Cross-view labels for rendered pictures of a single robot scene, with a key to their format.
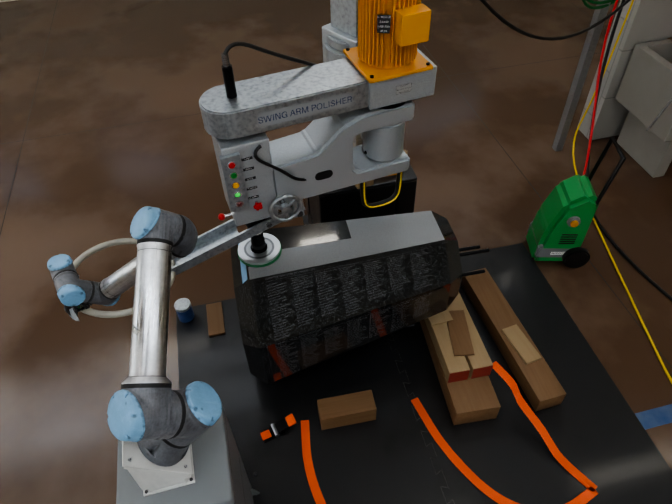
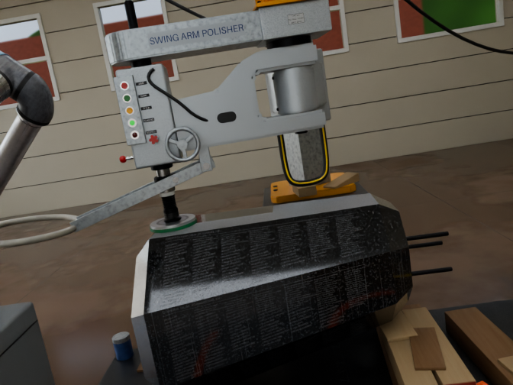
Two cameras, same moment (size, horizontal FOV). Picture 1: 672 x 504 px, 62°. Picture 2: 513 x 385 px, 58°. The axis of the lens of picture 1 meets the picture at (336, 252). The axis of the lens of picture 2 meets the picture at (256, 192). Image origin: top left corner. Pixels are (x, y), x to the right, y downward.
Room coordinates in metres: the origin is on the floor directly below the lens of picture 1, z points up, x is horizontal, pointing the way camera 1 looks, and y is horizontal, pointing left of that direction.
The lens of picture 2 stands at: (0.01, -0.57, 1.33)
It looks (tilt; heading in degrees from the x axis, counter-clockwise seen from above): 11 degrees down; 15
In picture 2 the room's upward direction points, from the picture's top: 9 degrees counter-clockwise
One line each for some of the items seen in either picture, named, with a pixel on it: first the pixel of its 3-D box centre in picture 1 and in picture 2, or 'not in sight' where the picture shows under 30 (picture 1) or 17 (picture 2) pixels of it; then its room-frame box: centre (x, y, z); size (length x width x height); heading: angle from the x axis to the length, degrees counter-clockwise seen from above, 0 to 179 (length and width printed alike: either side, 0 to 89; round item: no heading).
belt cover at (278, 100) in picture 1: (317, 95); (217, 39); (2.05, 0.05, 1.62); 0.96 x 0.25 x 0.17; 110
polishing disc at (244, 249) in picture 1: (259, 248); (172, 221); (1.93, 0.38, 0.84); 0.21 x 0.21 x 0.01
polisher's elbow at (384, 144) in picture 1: (383, 133); (295, 90); (2.16, -0.24, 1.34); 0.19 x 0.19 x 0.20
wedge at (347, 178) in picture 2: not in sight; (340, 179); (2.67, -0.35, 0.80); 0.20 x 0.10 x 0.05; 139
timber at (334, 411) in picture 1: (346, 409); not in sight; (1.45, -0.03, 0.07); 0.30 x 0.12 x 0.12; 100
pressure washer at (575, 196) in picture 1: (571, 203); not in sight; (2.64, -1.51, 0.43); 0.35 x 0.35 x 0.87; 87
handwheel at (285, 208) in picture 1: (283, 203); (182, 143); (1.86, 0.23, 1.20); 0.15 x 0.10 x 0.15; 110
